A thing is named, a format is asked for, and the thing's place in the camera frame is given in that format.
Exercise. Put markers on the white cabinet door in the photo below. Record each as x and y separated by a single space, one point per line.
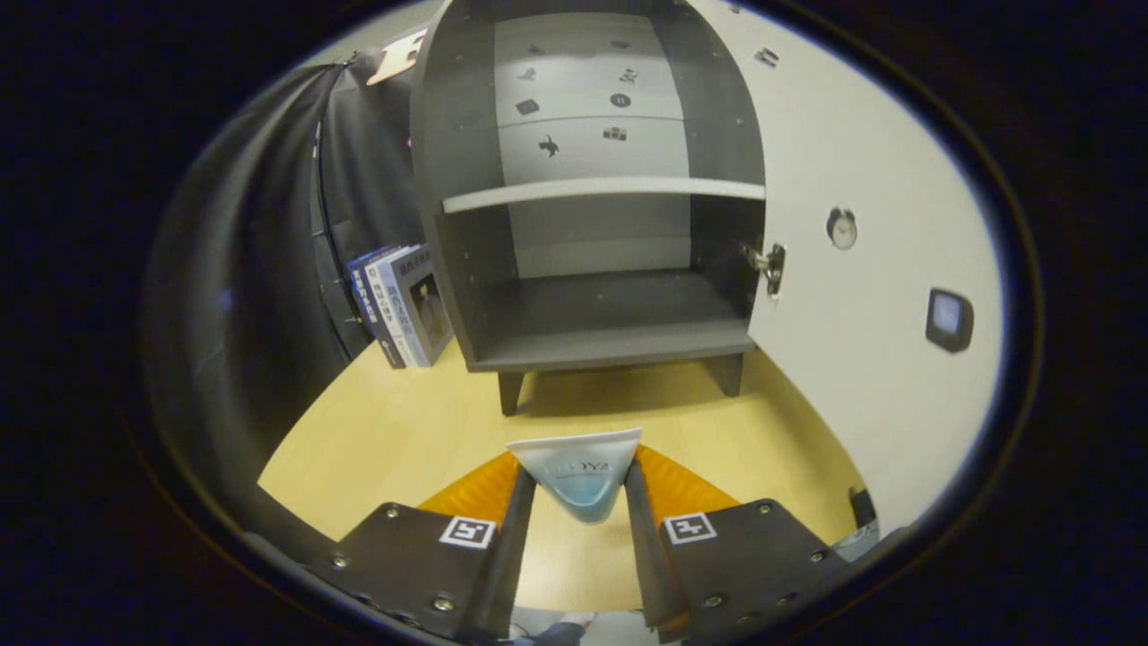
852 386

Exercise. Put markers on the grey cover book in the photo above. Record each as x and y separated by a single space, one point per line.
429 305

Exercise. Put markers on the metal door hinge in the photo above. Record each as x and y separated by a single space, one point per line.
773 267

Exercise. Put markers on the person's clothing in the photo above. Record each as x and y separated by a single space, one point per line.
556 632

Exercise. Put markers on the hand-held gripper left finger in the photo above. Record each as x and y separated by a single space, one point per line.
516 556

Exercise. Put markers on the white spine book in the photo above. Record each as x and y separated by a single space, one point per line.
390 309

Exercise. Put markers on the white and blue tube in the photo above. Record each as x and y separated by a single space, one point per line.
578 467

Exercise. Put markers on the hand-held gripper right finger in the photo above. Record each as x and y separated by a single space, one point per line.
644 556

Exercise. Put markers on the black backdrop cloth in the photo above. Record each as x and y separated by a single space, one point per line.
251 269

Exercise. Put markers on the small black block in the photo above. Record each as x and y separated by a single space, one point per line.
863 508

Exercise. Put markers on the white cabinet shelf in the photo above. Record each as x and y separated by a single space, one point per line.
601 190

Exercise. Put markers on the dark blue spine book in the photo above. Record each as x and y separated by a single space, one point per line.
369 309

